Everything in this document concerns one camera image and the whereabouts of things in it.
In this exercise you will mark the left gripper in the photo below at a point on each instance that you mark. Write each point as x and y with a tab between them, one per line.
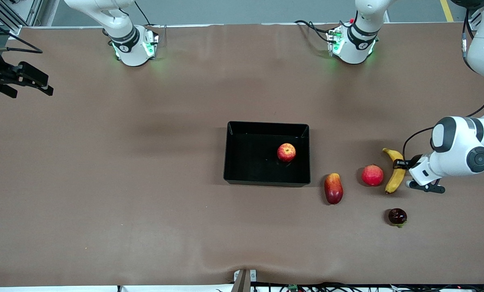
402	164

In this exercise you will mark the yellow banana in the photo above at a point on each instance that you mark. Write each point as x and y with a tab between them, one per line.
396	180

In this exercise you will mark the red yellow apple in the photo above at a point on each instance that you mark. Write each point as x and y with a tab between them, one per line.
286	152

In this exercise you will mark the black plastic box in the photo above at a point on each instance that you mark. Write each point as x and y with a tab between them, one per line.
254	162

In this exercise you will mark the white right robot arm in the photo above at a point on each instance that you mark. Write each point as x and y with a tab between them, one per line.
132	52

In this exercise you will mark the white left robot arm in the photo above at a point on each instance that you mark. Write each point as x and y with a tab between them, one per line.
461	146

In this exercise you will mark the red pomegranate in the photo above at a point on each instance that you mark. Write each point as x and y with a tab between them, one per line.
372	175

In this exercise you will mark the dark purple mangosteen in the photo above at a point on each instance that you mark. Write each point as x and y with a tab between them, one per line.
397	216

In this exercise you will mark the red yellow mango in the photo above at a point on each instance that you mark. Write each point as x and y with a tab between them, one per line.
333	188

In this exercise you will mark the yellow floor tape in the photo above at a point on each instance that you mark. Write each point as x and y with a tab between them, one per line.
446	10

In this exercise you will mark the brown table cover sheet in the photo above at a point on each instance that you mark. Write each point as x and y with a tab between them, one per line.
144	182

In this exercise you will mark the metal table edge bracket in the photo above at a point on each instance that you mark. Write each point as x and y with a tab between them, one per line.
244	282

